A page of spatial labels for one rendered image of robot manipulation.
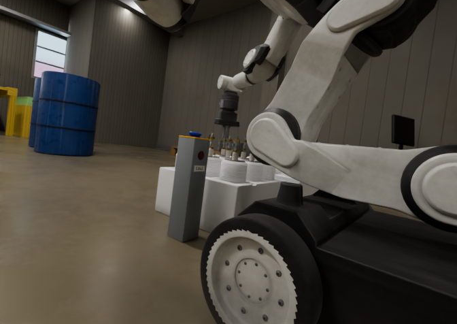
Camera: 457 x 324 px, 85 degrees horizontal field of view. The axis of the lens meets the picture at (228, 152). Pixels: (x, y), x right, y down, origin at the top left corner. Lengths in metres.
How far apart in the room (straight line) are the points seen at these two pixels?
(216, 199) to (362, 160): 0.48
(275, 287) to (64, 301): 0.36
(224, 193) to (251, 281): 0.43
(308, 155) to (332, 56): 0.21
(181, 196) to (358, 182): 0.48
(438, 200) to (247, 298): 0.33
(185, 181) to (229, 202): 0.16
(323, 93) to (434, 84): 3.52
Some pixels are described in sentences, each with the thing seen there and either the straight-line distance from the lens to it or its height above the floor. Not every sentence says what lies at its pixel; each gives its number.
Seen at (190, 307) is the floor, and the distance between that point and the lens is 0.54.
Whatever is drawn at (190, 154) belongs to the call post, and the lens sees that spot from 0.74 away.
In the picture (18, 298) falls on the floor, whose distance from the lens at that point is 0.61.
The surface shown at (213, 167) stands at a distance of 0.92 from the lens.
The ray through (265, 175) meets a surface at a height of 0.20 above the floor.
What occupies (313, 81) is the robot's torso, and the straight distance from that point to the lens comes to 0.62.
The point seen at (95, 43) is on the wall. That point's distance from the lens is 6.22.
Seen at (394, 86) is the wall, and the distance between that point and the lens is 4.12.
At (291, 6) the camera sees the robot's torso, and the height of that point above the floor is 0.67.
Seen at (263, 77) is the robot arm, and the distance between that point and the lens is 1.02.
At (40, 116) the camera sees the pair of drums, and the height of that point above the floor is 0.35.
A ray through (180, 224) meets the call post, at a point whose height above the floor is 0.05.
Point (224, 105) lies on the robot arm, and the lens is 1.20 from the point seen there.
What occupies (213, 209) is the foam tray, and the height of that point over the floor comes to 0.08.
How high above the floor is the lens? 0.30
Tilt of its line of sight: 2 degrees down
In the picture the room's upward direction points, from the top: 7 degrees clockwise
